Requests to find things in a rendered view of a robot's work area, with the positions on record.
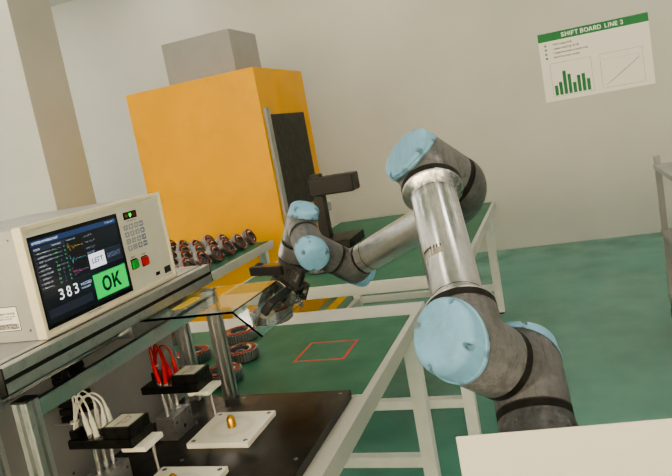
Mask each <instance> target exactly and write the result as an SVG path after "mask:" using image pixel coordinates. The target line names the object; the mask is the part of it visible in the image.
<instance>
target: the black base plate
mask: <svg viewBox="0 0 672 476"><path fill-rule="evenodd" d="M213 399H214V403H215V408H216V412H217V413H219V412H245V411H272V410H275V411H276V416H275V417H274V418H273V419H272V421H271V422H270V423H269V424H268V425H267V427H266V428H265V429H264V430H263V431H262V433H261V434H260V435H259V436H258V437H257V439H256V440H255V441H254V442H253V443H252V444H251V446H250V447H249V448H200V449H187V445H186V444H187V443H188V442H189V441H190V440H191V439H192V438H193V437H194V436H195V435H196V434H197V433H198V432H199V431H200V430H201V429H202V428H203V427H204V426H205V425H206V424H207V423H208V422H209V421H210V420H211V419H212V418H213V417H214V415H213V410H212V406H211V401H210V396H208V397H202V399H201V400H200V401H196V400H194V401H190V399H189V397H186V398H182V399H181V400H180V401H179V404H190V406H191V410H192V415H193V419H194V424H195V425H194V426H193V427H192V428H191V429H190V430H189V431H188V432H187V433H186V434H185V435H184V436H183V437H181V438H180V439H179V440H178V441H160V440H159V441H157V442H156V443H155V447H156V452H157V456H158V460H159V465H160V469H161V468H162V467H189V466H228V470H229V472H228V473H227V474H226V476H303V474H304V473H305V471H306V470H307V468H308V467H309V465H310V463H311V462H312V460H313V459H314V457H315V455H316V454H317V452H318V451H319V449H320V448H321V446H322V444H323V443H324V441H325V440H326V438H327V437H328V435H329V433H330V432H331V430H332V429H333V427H334V426H335V424H336V422H337V421H338V419H339V418H340V416H341V415H342V413H343V411H344V410H345V408H346V407H347V405H348V404H349V402H350V400H351V399H352V395H351V390H335V391H314V392H293V393H271V394H250V395H238V396H236V398H235V399H230V398H228V399H224V397H223V396H213ZM115 457H116V458H127V457H128V458H129V461H130V466H131V470H132V474H133V476H154V475H155V474H156V473H157V470H156V466H155V462H154V457H153V453H152V449H151V448H150V449H148V450H147V451H146V452H122V450H120V451H119V452H118V453H117V454H115Z"/></svg>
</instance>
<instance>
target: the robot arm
mask: <svg viewBox="0 0 672 476"><path fill-rule="evenodd" d="M385 170H386V174H387V176H388V177H389V178H391V180H392V181H396V182H397V183H398V184H399V185H400V187H401V192H402V197H403V201H404V203H405V204H406V205H407V207H409V208H410V209H411V211H410V212H408V213H406V214H405V215H403V216H402V217H400V218H398V219H397V220H395V221H394V222H392V223H390V224H389V225H387V226H386V227H384V228H382V229H381V230H379V231H378V232H376V233H374V234H373V235H371V236H370V237H368V238H366V239H365V240H363V241H362V242H360V243H359V244H357V245H355V246H354V247H352V248H350V249H349V248H347V247H345V246H343V245H341V244H339V243H337V242H335V241H333V240H331V239H329V238H327V237H325V236H323V235H322V234H321V233H320V230H319V228H318V226H317V220H318V219H319V218H318V215H319V209H318V207H317V206H316V205H314V204H313V203H311V202H308V201H301V200H300V201H294V202H293V203H291V205H290V208H289V211H288V213H287V219H286V223H285V227H284V232H283V236H282V240H281V244H280V248H279V252H278V255H279V256H278V262H277V263H257V264H255V265H254V266H252V267H250V268H249V271H250V275H251V276H272V278H271V279H270V281H273V280H278V281H280V282H281V283H282V284H283V285H285V286H286V287H288V288H290V289H291V290H292V292H294V293H295V294H296V295H297V296H299V297H300V298H301V299H302V300H306V299H307V295H308V291H309V287H310V283H308V282H307V281H305V280H304V278H305V274H306V273H307V272H309V271H317V270H320V269H321V270H323V271H325V272H327V273H330V274H332V275H334V276H336V277H338V278H340V279H342V280H344V281H346V282H347V283H349V284H353V285H356V286H358V287H365V286H367V285H368V284H369V283H370V281H372V280H373V278H374V276H375V273H376V269H378V268H379V267H381V266H383V265H385V264H386V263H388V262H390V261H392V260H394V259H395V258H397V257H399V256H401V255H402V254H404V253H406V252H408V251H409V250H411V249H413V248H415V247H417V246H418V245H420V247H421V252H422V257H423V262H424V267H425V272H426V278H427V283H428V288H429V293H430V299H429V300H428V301H427V303H426V305H425V307H424V309H423V310H422V312H421V313H420V315H419V317H418V319H417V323H419V326H418V327H417V328H415V329H414V347H415V352H416V355H417V357H418V359H419V361H420V362H421V364H422V365H423V366H424V367H425V369H427V370H428V371H429V372H431V373H432V374H434V375H436V376H437V377H438V378H440V379H441V380H443V381H445V382H447V383H450V384H454V385H458V386H461V387H463V388H465V389H468V390H470V391H472V392H475V393H477V394H479V395H482V396H484V397H487V398H489V399H491V400H493V401H494V404H495V411H496V417H497V424H498V433H505V432H517V431H528V430H540V429H552V428H564V427H575V426H579V425H578V424H577V422H576V419H575V415H574V411H573V406H572V402H571V398H570V393H569V389H568V385H567V380H566V376H565V372H564V367H563V357H562V353H561V351H560V349H559V347H558V344H557V341H556V339H555V337H554V336H553V334H552V333H551V332H550V331H549V330H548V329H546V328H545V327H543V326H541V325H539V324H536V323H532V322H526V323H521V321H512V322H507V323H504V322H503V321H502V319H501V316H500V312H499V309H498V305H497V302H496V299H495V296H494V295H493V293H492V292H490V291H489V290H488V289H486V288H483V287H482V284H481V280H480V276H479V273H478V269H477V265H476V261H475V258H474V254H473V250H472V247H471V243H470V239H469V236H468V232H467V228H466V225H465V224H466V223H468V222H469V221H470V220H471V219H473V218H474V217H475V216H476V214H477V213H478V212H479V211H480V209H481V207H482V205H483V203H484V201H485V198H486V193H487V182H486V178H485V175H484V173H483V171H482V169H481V168H480V166H479V165H478V164H477V163H476V162H475V161H473V160H472V159H470V158H468V157H467V156H465V155H464V154H462V153H461V152H459V151H458V150H456V149H455V148H453V147H452V146H450V145H449V144H447V143H446V142H444V141H443V140H441V139H440V138H438V137H437V136H436V134H435V133H431V132H429V131H427V130H426V129H423V128H418V129H414V130H412V131H410V132H408V133H407V134H406V135H404V136H403V137H402V138H401V139H400V140H399V141H398V143H397V144H396V145H395V146H394V148H393V149H392V151H391V153H390V155H389V157H388V159H387V162H386V168H385ZM306 291H307V292H306ZM305 295H306V296H305Z"/></svg>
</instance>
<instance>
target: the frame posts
mask: <svg viewBox="0 0 672 476"><path fill-rule="evenodd" d="M206 319H207V323H208V328H209V332H210V337H211V342H212V346H213V351H214V356H215V360H216V365H217V370H218V374H219V379H220V380H221V388H222V393H223V397H224V399H228V398H230V399H235V398H236V396H238V395H239V392H238V387H237V382H236V378H235V373H234V368H233V364H232V359H231V354H230V349H229V345H228V340H227V335H226V331H225V326H224V321H223V316H222V315H214V316H206ZM174 332H175V336H176V341H177V345H178V349H179V354H180V358H181V363H182V367H184V366H185V365H198V361H197V357H196V352H195V348H194V343H193V339H192V334H191V329H190V325H189V322H188V323H187V324H185V325H184V326H182V327H181V328H179V329H177V330H176V331H174ZM202 397H204V396H189V399H190V401H194V400H196V401H200V400H201V399H202ZM10 405H11V407H12V410H13V414H14V418H15V422H16V426H17V429H18V433H19V437H20V441H21V445H22V448H23V452H24V456H25V460H26V464H27V467H28V471H29V475H30V476H58V472H57V468H56V464H55V460H54V457H53V453H52V449H51V445H50V441H49V437H48V433H47V429H46V425H45V422H44V418H43V414H42V410H41V406H40V402H39V398H38V394H37V395H23V396H22V397H20V398H18V399H16V400H15V401H13V402H11V403H10ZM0 476H12V475H11V472H10V468H9V464H8V460H7V457H6V453H5V449H4V445H3V442H2V438H1V434H0Z"/></svg>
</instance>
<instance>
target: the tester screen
mask: <svg viewBox="0 0 672 476"><path fill-rule="evenodd" d="M29 244H30V248H31V252H32V256H33V260H34V264H35V268H36V272H37V276H38V280H39V284H40V288H41V292H42V296H43V300H44V304H45V308H46V312H47V316H48V320H49V324H50V325H52V324H54V323H56V322H59V321H61V320H63V319H65V318H67V317H69V316H71V315H74V314H76V313H78V312H80V311H82V310H84V309H86V308H88V307H91V306H93V305H95V304H97V303H99V302H101V301H103V300H106V299H108V298H110V297H112V296H114V295H116V294H118V293H121V292H123V291H125V290H127V289H129V288H131V287H130V286H128V287H125V288H123V289H121V290H119V291H117V292H115V293H112V294H110V295H108V296H106V297H104V298H102V299H99V300H98V298H97V293H96V289H95V285H94V281H93V277H92V276H93V275H95V274H98V273H100V272H103V271H105V270H108V269H110V268H113V267H115V266H118V265H120V264H123V263H125V261H124V257H123V258H120V259H117V260H115V261H112V262H110V263H107V264H105V265H102V266H99V267H97V268H94V269H92V270H91V267H90V263H89V258H88V255H89V254H92V253H94V252H97V251H100V250H103V249H106V248H109V247H111V246H114V245H117V244H120V239H119V235H118V231H117V226H116V222H115V218H112V219H108V220H105V221H101V222H98V223H94V224H91V225H87V226H84V227H80V228H77V229H73V230H70V231H66V232H63V233H59V234H56V235H52V236H49V237H46V238H42V239H39V240H35V241H32V242H29ZM120 247H121V244H120ZM76 281H79V285H80V289H81V293H80V294H77V295H75V296H73V297H70V298H68V299H66V300H63V301H61V302H59V298H58V294H57V290H56V289H59V288H61V287H64V286H66V285H69V284H71V283H74V282H76ZM91 292H92V293H93V297H94V300H92V301H90V302H88V303H86V304H84V305H81V306H79V307H77V308H75V309H73V310H71V311H68V312H66V313H64V314H62V315H60V316H57V317H55V318H53V319H51V318H50V314H49V311H50V310H52V309H54V308H57V307H59V306H61V305H63V304H66V303H68V302H70V301H73V300H75V299H77V298H79V297H82V296H84V295H86V294H89V293H91Z"/></svg>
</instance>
